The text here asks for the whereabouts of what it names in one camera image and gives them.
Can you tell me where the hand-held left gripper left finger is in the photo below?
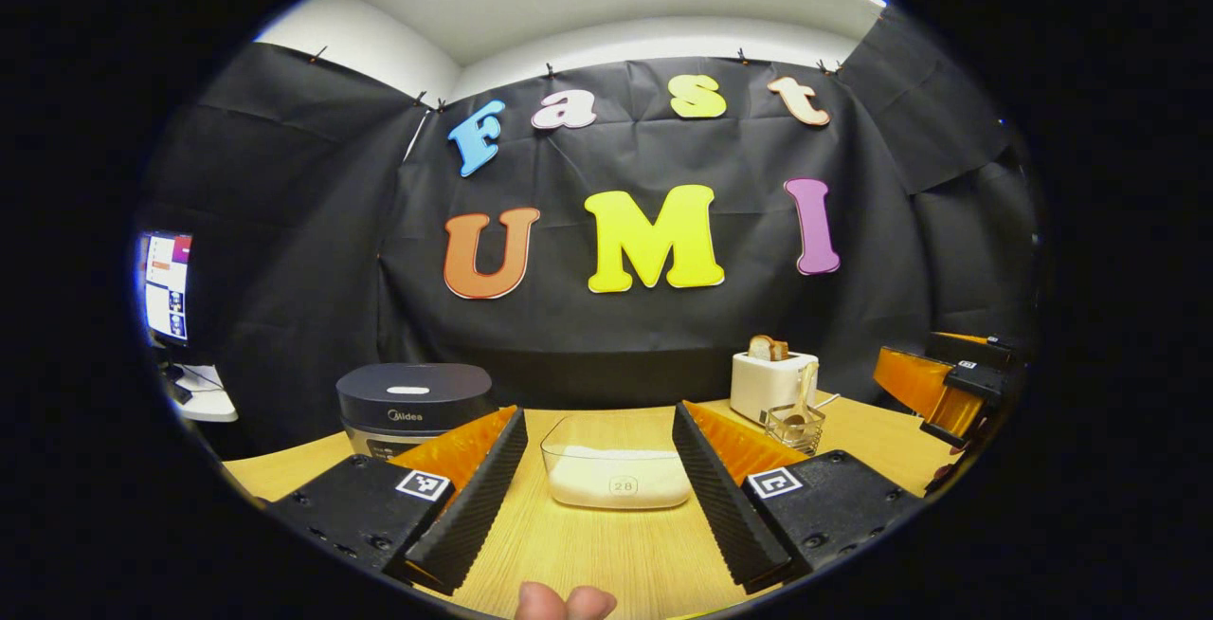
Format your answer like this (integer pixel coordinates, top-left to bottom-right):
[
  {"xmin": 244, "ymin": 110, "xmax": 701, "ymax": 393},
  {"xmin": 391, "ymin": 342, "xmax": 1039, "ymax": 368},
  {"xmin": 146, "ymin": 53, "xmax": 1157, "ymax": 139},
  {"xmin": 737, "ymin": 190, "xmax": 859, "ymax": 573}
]
[{"xmin": 268, "ymin": 404, "xmax": 530, "ymax": 597}]

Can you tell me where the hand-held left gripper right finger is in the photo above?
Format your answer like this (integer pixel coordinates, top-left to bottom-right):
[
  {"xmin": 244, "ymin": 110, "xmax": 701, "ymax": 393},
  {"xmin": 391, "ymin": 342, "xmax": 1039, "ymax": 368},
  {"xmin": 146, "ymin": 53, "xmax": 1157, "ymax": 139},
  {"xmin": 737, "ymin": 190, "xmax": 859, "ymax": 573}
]
[{"xmin": 671, "ymin": 400, "xmax": 925, "ymax": 594}]

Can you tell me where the wooden spoon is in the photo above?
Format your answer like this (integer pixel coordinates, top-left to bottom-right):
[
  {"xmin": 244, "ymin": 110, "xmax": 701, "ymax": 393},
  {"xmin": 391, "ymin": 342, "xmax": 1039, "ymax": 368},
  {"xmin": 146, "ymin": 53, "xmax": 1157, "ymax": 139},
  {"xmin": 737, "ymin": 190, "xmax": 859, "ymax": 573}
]
[{"xmin": 782, "ymin": 361, "xmax": 821, "ymax": 441}]

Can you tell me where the clear plastic rice container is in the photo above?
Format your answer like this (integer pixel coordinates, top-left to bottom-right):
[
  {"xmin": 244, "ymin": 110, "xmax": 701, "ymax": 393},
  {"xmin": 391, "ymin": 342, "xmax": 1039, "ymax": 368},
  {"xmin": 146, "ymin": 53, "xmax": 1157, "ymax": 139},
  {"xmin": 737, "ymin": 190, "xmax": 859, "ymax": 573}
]
[{"xmin": 540, "ymin": 411, "xmax": 695, "ymax": 510}]

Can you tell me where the black silver rice cooker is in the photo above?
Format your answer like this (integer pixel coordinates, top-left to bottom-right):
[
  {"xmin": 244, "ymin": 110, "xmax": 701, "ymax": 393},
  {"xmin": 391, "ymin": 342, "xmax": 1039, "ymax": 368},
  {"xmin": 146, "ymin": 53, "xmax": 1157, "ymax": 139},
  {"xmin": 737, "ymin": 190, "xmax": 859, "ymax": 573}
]
[{"xmin": 335, "ymin": 363, "xmax": 496, "ymax": 462}]

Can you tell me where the white toaster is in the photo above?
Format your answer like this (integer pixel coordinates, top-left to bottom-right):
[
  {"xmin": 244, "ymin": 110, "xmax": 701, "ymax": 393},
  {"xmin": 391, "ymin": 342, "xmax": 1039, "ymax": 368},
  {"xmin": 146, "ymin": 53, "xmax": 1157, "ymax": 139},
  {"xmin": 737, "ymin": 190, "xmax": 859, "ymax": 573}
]
[{"xmin": 730, "ymin": 351, "xmax": 820, "ymax": 427}]

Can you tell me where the black backdrop cloth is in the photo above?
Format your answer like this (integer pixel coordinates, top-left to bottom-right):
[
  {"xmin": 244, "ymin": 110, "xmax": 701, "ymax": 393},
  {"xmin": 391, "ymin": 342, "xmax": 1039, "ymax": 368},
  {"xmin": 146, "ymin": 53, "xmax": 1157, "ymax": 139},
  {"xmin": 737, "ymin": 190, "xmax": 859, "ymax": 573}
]
[{"xmin": 137, "ymin": 9, "xmax": 1043, "ymax": 460}]

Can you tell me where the white side table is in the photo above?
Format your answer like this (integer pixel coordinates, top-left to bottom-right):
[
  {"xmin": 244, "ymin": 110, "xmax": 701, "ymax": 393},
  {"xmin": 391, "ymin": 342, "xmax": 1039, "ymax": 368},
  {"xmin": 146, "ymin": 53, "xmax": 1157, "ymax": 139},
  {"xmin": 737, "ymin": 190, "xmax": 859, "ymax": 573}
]
[{"xmin": 166, "ymin": 364, "xmax": 238, "ymax": 424}]

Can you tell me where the computer monitor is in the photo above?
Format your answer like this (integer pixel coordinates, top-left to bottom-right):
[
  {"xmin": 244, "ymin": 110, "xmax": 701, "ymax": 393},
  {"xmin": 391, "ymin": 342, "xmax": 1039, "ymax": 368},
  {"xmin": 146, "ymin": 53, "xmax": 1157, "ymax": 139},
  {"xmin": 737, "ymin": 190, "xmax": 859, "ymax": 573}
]
[{"xmin": 137, "ymin": 231, "xmax": 193, "ymax": 348}]

